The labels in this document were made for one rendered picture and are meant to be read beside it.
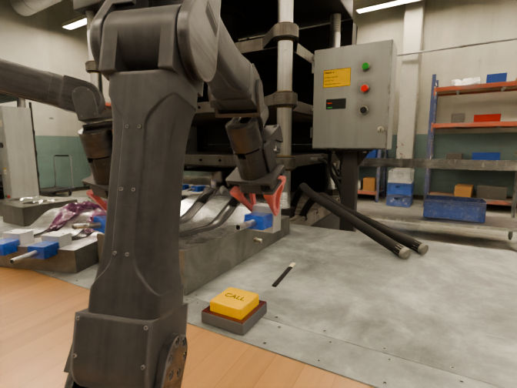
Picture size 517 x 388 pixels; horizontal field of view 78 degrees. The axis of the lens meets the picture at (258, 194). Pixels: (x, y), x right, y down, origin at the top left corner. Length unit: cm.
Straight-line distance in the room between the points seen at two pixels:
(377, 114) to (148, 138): 113
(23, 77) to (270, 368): 60
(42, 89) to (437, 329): 76
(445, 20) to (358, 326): 707
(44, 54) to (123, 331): 856
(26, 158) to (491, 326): 493
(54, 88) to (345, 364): 63
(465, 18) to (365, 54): 609
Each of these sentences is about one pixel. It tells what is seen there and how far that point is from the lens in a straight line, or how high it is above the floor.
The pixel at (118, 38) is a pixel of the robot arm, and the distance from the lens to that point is 31.
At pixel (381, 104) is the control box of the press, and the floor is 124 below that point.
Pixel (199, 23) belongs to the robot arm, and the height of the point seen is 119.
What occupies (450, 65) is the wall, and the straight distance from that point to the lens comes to 723.
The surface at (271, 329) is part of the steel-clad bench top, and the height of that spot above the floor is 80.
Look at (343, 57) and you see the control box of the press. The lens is 140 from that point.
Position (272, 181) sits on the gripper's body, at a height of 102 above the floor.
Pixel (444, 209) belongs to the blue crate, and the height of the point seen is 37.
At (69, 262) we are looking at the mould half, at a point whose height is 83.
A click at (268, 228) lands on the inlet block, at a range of 66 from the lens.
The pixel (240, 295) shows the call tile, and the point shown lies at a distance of 57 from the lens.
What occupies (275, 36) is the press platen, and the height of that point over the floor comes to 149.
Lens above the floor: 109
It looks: 9 degrees down
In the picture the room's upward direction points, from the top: straight up
